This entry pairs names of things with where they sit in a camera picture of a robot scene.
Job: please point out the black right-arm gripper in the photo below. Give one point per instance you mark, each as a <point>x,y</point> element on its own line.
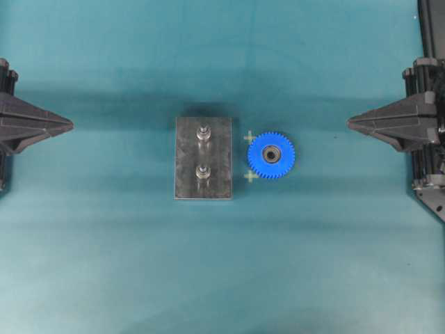
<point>424,84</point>

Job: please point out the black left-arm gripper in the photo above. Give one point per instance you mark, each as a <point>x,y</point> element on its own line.
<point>16,139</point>

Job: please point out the large blue plastic gear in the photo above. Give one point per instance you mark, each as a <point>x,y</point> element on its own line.
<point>271,155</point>

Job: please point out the upper steel shaft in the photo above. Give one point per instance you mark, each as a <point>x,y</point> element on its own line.
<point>203,133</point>

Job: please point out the steel shaft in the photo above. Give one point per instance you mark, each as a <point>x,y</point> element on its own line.
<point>203,133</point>
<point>202,172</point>

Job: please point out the lower steel shaft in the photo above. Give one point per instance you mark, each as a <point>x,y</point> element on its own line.
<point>202,172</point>

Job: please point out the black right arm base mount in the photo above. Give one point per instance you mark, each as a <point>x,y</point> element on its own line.
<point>431,19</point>

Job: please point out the grey metal base plate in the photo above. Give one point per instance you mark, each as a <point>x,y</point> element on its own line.
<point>215,153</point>

